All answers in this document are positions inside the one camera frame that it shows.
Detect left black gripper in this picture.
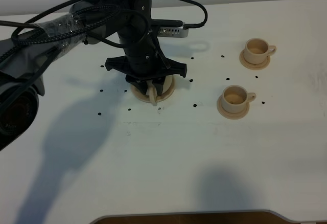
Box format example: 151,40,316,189
105,0,187,96

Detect beige ceramic teapot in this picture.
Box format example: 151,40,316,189
144,75,175,105

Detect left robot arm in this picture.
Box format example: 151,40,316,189
1,0,192,148

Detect beige teapot saucer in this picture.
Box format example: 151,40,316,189
130,75,175,106

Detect near beige teacup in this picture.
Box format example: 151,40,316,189
220,85,256,114

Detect beige teacup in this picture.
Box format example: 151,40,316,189
243,38,277,64
220,85,256,114

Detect near beige cup saucer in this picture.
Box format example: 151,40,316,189
217,96,250,120

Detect beige cup saucer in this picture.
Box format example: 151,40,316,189
217,96,250,120
239,50,270,70

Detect far beige cup saucer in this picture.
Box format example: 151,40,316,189
239,50,270,70

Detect far beige teacup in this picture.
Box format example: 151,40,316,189
243,38,277,64

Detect left black braided cable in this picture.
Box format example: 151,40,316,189
0,0,208,86

